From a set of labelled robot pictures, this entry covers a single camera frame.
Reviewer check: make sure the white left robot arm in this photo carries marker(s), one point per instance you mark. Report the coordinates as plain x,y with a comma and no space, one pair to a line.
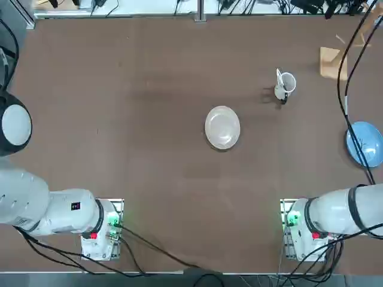
27,194

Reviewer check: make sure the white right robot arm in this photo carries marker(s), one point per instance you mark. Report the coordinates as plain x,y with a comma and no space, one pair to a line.
335,212

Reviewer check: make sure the white round plate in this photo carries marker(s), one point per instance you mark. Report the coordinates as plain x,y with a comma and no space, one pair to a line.
222,127

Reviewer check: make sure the wooden peg rack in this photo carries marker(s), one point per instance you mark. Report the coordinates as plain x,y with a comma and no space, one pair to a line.
329,62

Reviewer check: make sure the blue round plate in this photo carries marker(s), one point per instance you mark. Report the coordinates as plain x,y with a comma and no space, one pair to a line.
366,143

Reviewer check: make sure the aluminium frame post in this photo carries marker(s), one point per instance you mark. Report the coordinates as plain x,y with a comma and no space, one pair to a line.
200,12

